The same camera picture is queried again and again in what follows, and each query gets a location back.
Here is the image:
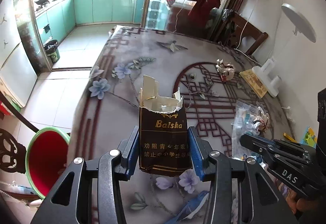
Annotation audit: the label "brown Baisha cigarette pack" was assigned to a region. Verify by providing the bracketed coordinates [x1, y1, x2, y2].
[139, 75, 192, 177]

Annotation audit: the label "clear blue plastic wrapper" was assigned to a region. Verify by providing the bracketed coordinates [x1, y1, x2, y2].
[231, 99, 260, 160]

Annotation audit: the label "red green trash bin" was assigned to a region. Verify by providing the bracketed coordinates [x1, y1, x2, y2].
[25, 127, 70, 199]

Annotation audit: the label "small black trash bin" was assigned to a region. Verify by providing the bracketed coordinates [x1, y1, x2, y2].
[44, 39, 60, 64]

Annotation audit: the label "teal kitchen cabinets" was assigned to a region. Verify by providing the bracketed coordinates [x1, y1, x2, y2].
[35, 0, 145, 44]

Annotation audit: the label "right hand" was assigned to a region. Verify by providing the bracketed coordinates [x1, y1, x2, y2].
[275, 180, 325, 223]

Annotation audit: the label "yellow plastic stick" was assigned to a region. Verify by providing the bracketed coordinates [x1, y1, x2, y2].
[283, 133, 297, 143]

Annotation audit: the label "crumpled red white wrapper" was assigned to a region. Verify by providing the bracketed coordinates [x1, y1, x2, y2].
[216, 59, 235, 83]

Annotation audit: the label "yellow picture book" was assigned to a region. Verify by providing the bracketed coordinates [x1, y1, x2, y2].
[239, 69, 268, 99]

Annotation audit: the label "white foam block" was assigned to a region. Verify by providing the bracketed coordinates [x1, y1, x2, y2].
[252, 58, 282, 98]

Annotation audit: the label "wooden chair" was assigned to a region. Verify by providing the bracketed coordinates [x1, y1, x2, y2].
[216, 10, 269, 55]

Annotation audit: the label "red hanging garment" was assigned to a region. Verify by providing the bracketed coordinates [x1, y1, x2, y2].
[188, 0, 220, 28]

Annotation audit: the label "white refrigerator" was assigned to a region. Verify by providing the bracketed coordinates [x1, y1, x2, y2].
[0, 0, 37, 108]

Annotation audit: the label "white round desk lamp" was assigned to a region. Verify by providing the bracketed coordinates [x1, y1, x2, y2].
[281, 3, 316, 43]

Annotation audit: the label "black wok pan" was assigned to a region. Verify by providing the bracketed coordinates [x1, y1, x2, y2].
[35, 0, 49, 6]

